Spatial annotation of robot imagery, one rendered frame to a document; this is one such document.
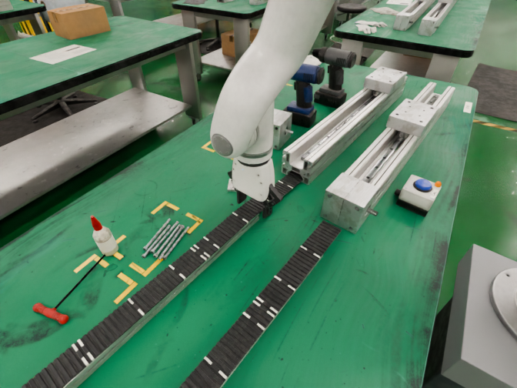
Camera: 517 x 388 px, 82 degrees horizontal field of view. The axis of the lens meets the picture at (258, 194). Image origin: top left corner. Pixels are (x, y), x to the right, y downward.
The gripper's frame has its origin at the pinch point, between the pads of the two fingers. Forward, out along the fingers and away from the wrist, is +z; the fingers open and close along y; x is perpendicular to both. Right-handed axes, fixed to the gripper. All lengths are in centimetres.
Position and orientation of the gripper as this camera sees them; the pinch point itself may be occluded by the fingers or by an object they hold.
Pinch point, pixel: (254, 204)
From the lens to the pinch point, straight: 77.0
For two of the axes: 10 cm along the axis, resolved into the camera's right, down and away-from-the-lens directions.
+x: 6.2, -5.3, 5.8
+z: 0.0, 7.4, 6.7
